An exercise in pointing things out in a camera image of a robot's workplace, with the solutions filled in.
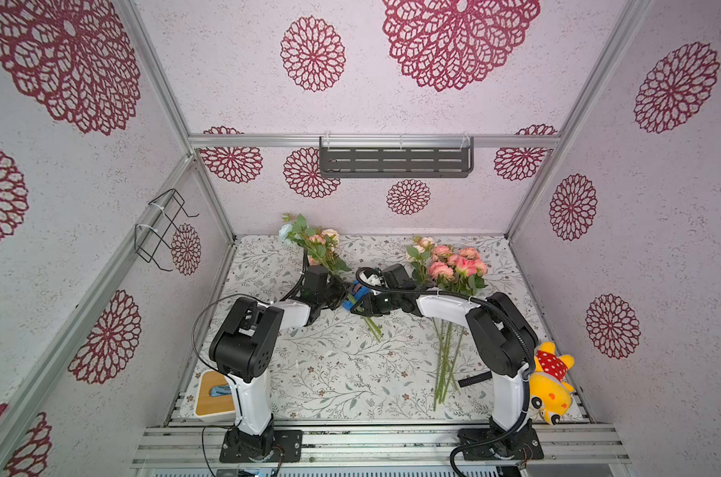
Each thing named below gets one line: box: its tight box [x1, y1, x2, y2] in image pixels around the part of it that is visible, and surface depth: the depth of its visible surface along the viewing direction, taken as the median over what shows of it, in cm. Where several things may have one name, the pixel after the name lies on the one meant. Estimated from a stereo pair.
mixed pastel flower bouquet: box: [278, 213, 384, 342], surface depth 105 cm
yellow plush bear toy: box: [530, 341, 576, 426], surface depth 79 cm
